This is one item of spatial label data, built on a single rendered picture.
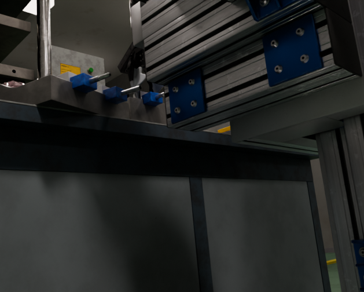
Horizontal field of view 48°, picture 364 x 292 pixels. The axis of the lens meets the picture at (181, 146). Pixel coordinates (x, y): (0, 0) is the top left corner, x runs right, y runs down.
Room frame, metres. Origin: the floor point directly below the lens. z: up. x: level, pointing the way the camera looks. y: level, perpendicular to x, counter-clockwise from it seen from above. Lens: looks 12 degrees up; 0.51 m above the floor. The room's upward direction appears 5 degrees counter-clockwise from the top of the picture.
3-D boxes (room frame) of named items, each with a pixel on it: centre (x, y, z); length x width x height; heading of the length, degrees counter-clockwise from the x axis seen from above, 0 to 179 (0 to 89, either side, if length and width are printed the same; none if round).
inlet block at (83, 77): (0.84, 0.19, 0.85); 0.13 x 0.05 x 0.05; 61
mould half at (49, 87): (1.01, 0.41, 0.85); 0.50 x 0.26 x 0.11; 61
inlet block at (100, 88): (0.93, 0.14, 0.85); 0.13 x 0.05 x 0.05; 61
